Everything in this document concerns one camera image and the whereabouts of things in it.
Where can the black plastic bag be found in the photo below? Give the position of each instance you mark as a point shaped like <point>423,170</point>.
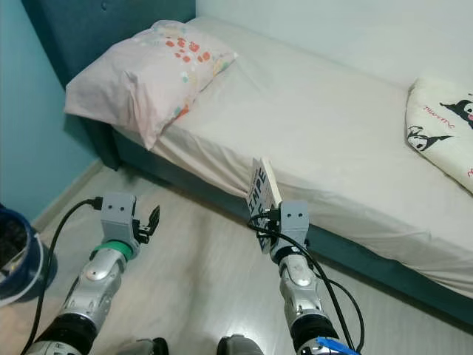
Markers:
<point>16,244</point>

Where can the mattress with cream sheet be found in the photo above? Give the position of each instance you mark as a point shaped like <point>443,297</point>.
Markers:
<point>325,126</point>

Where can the cream cartoon print blanket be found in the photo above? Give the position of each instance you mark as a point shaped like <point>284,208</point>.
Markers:
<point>440,126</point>

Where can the pink patterned pillow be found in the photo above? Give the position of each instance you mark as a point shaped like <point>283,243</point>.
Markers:
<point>140,81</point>

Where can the blue trash bin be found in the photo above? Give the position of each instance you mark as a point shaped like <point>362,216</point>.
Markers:
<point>44,274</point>

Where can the white book with blue letters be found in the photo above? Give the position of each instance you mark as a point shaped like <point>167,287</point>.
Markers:
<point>262,196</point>

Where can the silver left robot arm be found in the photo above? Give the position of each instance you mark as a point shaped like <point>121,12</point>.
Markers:
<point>100,277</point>

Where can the blue tape strip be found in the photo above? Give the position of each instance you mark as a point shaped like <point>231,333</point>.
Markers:
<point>336,346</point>

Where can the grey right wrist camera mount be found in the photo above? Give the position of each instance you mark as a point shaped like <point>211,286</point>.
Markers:
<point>294,218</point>

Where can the grey right robot leg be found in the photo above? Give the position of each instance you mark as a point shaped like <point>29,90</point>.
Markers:
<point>242,346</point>

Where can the teal bed frame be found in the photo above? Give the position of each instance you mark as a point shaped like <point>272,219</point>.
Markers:
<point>192,185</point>

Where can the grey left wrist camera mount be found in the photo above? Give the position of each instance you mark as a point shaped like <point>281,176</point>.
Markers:
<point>118,211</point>

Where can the grey left robot leg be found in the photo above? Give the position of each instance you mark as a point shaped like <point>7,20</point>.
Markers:
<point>144,347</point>

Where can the grey robot leg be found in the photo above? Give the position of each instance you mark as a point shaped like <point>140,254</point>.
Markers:
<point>242,346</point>
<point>144,347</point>

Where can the cream baseboard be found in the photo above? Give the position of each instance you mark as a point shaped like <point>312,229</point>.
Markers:
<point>70,191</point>

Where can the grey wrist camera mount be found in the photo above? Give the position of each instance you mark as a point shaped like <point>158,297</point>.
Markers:
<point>118,211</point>
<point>294,218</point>

